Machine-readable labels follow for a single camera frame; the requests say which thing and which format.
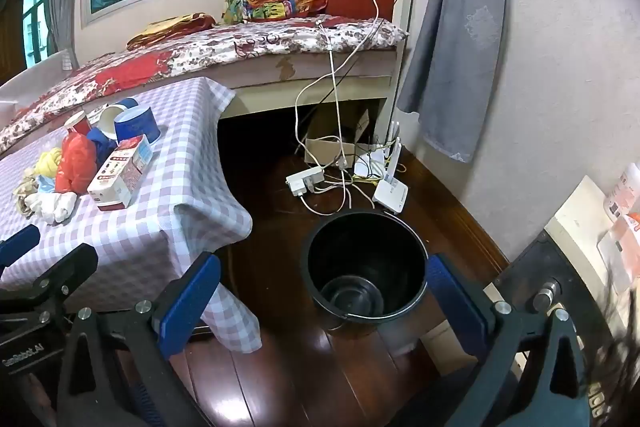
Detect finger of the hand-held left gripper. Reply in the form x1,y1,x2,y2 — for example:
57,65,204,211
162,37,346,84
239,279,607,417
0,244,99,308
0,225,41,269

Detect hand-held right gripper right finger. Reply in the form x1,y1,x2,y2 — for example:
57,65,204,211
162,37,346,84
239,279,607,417
425,253,588,427

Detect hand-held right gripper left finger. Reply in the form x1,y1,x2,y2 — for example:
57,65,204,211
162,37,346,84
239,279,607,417
56,252,223,427

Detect white cloth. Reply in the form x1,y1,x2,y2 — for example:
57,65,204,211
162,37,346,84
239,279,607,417
22,191,78,224

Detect beige cloth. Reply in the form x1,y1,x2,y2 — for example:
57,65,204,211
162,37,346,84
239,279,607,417
12,172,41,212

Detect yellow towel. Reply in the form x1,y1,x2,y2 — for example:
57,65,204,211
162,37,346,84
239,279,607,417
35,148,63,180

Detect white red carton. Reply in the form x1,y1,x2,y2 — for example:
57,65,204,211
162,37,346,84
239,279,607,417
87,134,153,212

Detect red plastic bag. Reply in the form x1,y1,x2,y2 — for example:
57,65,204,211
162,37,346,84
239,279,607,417
55,132,98,195

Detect black plastic bucket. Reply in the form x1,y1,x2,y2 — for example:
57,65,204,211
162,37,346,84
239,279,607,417
300,208,430,333

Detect blue towel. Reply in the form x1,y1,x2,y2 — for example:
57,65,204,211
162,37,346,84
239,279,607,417
86,127,118,168

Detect blue printed paper cup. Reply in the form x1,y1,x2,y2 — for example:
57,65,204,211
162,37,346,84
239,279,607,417
114,104,162,145

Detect black safe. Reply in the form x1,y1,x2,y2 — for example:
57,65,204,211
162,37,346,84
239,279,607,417
492,229,640,427

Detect white router with antennas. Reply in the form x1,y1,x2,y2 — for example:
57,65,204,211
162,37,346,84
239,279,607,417
372,121,409,214

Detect red paper cup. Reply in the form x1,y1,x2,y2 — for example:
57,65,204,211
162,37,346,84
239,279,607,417
63,109,93,136

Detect checked tablecloth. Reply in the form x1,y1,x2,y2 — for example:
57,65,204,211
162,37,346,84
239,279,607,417
0,77,262,353

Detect white board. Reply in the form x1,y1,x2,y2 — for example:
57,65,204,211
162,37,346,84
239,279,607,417
544,175,640,308

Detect white modem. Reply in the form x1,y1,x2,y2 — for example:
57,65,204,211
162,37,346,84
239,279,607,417
354,150,386,180

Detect white power strip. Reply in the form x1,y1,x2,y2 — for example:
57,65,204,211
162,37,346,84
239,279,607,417
286,166,325,198

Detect white bed footboard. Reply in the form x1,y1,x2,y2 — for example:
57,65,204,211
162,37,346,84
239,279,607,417
0,49,76,118

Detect orange white papers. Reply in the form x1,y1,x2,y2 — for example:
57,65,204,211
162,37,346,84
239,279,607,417
597,162,640,293

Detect cardboard box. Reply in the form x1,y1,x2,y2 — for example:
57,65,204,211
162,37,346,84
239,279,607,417
304,109,373,168

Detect wooden door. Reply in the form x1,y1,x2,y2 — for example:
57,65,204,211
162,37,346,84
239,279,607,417
0,0,26,82

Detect small side window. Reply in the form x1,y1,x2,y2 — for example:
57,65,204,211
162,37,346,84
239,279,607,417
20,0,53,62

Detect yellow red folded blanket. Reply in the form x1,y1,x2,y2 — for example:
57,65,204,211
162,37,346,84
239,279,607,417
126,12,217,52

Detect bed with floral cover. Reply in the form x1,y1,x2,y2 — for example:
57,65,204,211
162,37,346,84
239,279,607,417
0,13,408,155

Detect wide grey curtain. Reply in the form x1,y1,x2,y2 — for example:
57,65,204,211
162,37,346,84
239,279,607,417
397,0,508,164

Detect colourful pillow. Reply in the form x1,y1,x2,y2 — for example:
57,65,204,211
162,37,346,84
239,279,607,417
222,0,326,25

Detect cream bed frame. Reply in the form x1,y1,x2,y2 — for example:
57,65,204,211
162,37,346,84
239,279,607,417
217,43,413,142

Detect black cable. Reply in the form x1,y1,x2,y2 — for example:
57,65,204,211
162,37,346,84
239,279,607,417
317,0,443,105

